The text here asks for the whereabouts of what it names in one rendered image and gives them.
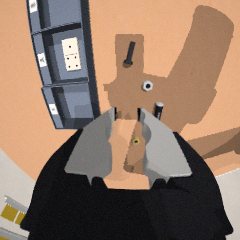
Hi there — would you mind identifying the silver hex nut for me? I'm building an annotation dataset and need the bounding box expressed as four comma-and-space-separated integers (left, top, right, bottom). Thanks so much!
143, 80, 153, 91

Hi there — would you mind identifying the black aa battery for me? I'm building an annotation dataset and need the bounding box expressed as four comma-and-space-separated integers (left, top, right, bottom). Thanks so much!
154, 102, 164, 120

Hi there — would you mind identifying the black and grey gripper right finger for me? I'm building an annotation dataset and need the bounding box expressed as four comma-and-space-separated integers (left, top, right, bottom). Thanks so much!
137, 107, 234, 236

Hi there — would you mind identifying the grey three-compartment bin rack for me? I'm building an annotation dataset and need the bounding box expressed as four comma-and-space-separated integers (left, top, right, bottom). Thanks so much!
26, 0, 100, 130

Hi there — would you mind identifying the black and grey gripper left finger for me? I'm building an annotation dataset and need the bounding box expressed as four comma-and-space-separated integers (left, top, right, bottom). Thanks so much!
20, 106, 117, 232

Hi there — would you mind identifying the dark grey bolt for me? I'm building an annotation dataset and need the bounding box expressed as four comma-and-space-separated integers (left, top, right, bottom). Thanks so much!
124, 41, 135, 65

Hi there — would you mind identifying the white domino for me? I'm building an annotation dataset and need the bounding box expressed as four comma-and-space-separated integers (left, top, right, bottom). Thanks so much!
62, 38, 82, 70

